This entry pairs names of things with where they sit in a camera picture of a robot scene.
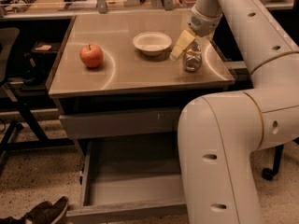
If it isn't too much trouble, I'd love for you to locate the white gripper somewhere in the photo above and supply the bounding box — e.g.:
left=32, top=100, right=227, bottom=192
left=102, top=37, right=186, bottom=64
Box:
left=170, top=7, right=222, bottom=62

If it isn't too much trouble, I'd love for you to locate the crushed metallic can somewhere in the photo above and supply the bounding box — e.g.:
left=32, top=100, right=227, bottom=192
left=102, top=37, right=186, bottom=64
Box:
left=183, top=44, right=202, bottom=72

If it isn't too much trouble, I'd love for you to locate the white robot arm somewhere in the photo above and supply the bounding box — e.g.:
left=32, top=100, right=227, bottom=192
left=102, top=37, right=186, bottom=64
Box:
left=170, top=0, right=299, bottom=224

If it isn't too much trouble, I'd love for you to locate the grey drawer cabinet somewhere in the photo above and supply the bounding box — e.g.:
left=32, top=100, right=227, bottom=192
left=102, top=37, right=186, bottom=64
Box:
left=49, top=9, right=235, bottom=153

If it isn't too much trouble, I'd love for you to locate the closed grey top drawer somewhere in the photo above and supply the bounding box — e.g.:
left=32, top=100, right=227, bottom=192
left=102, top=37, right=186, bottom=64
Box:
left=59, top=107, right=180, bottom=139

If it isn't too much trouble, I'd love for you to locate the open grey middle drawer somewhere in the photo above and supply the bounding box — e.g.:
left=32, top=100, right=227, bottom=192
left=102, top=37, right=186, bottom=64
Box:
left=67, top=133, right=187, bottom=224

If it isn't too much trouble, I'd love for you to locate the white bowl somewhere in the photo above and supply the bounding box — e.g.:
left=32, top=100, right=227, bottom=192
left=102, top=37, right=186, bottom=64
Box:
left=133, top=32, right=172, bottom=56

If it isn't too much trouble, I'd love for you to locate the red apple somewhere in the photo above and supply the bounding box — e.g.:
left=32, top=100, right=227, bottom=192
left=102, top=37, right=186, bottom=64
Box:
left=79, top=44, right=104, bottom=68

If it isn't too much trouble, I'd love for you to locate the black office chair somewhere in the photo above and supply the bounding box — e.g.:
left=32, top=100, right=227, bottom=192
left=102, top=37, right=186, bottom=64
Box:
left=262, top=145, right=284, bottom=181

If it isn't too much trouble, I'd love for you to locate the dark chair at left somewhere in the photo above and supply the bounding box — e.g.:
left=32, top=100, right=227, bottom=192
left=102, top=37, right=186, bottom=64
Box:
left=0, top=27, right=73, bottom=155

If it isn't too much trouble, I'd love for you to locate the dark right shoe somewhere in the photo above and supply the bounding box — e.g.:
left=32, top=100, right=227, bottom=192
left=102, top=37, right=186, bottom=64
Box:
left=24, top=196, right=69, bottom=224

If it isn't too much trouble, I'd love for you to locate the dark shoe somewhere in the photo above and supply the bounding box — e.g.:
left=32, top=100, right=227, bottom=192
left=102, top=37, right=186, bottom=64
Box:
left=24, top=196, right=69, bottom=224
left=0, top=201, right=52, bottom=224

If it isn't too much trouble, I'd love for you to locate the dark left shoe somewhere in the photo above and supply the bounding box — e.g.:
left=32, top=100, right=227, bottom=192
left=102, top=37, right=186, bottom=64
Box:
left=0, top=201, right=52, bottom=224

